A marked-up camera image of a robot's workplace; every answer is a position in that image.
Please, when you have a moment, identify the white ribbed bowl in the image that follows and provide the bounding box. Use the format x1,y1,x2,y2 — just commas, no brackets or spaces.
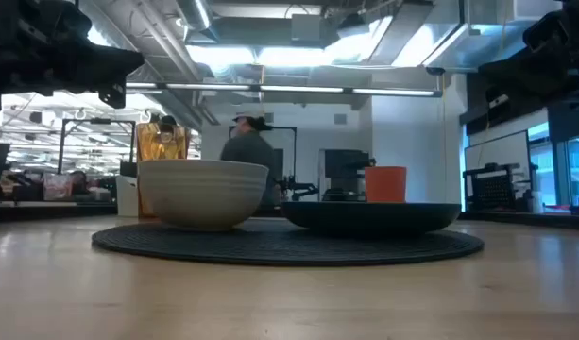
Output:
137,159,270,232

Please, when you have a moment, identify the whiteboard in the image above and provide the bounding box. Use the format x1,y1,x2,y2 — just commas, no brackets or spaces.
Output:
464,130,532,209

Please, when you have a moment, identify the white plastic bin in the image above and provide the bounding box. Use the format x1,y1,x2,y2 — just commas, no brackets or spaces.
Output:
115,174,140,218

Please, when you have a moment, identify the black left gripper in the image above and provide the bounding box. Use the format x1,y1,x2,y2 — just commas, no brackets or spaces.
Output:
0,21,145,112

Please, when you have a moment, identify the black side counter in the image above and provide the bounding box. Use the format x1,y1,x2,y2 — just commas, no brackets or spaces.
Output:
458,211,579,231

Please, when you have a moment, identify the black side table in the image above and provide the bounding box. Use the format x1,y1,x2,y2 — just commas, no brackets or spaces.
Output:
0,201,118,223

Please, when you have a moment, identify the orange cup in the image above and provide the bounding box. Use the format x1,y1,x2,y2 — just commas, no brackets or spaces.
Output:
364,165,408,204

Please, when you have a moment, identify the black perforated cart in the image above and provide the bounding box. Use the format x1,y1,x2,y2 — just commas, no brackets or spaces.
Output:
462,162,539,213

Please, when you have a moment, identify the long ceiling light bar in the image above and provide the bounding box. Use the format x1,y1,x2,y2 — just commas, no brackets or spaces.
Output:
126,82,444,99

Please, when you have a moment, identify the person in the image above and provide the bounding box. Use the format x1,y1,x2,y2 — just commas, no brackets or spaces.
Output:
219,111,277,209

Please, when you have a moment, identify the dark teal plate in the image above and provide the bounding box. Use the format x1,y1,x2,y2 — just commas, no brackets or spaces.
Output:
280,201,462,236

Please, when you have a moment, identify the pink bag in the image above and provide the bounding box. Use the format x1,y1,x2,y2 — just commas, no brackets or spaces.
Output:
43,173,74,202

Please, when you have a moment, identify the rectangular metal air duct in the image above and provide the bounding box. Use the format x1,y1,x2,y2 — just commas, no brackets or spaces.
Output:
423,0,564,72

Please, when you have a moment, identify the dark round woven placemat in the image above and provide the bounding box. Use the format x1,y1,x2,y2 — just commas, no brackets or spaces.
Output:
91,219,485,267

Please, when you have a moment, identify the amber faceted glass tumbler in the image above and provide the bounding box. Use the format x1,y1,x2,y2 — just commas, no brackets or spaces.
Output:
135,121,192,219

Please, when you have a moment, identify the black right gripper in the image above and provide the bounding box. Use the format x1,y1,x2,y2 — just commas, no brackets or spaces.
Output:
477,44,579,103

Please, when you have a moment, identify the black machine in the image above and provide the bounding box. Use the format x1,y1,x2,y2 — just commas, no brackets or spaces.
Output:
323,149,376,203

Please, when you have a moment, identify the black equipment frame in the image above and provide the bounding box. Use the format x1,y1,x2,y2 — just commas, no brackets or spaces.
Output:
228,126,298,190
57,117,137,177

